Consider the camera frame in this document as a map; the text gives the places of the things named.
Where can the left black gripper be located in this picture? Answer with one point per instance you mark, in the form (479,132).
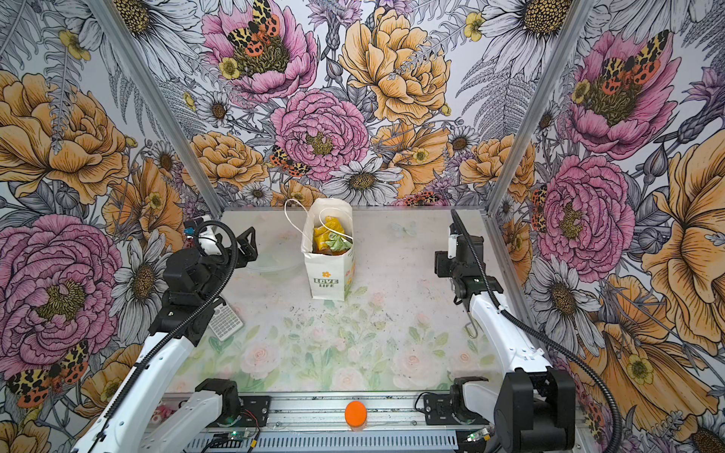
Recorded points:
(250,249)

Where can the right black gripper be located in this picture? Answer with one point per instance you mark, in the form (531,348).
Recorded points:
(441,260)

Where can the white paper bag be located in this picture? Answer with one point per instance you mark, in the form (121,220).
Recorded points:
(330,277)

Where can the yellow snack packet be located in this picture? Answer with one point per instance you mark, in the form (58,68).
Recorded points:
(321,234)

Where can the small green candy wrapper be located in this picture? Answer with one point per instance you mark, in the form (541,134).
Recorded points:
(338,244)

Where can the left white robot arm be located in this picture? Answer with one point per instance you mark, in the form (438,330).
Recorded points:
(149,377)

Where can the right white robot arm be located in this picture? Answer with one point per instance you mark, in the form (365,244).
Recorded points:
(533,408)

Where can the white calculator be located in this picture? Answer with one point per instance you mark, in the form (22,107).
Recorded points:
(225,322)

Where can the pink white small toy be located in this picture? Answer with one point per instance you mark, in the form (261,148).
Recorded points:
(161,414)

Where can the right green circuit board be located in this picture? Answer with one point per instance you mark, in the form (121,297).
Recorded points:
(478,436)

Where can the green circuit board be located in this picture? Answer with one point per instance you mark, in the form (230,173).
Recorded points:
(233,436)
(478,436)

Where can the left green circuit board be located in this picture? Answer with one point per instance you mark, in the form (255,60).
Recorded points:
(233,436)

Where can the orange round button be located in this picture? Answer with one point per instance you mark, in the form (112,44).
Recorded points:
(356,415)

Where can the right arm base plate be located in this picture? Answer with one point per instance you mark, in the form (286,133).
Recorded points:
(439,411)

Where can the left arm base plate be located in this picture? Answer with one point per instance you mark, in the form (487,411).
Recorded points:
(253,413)

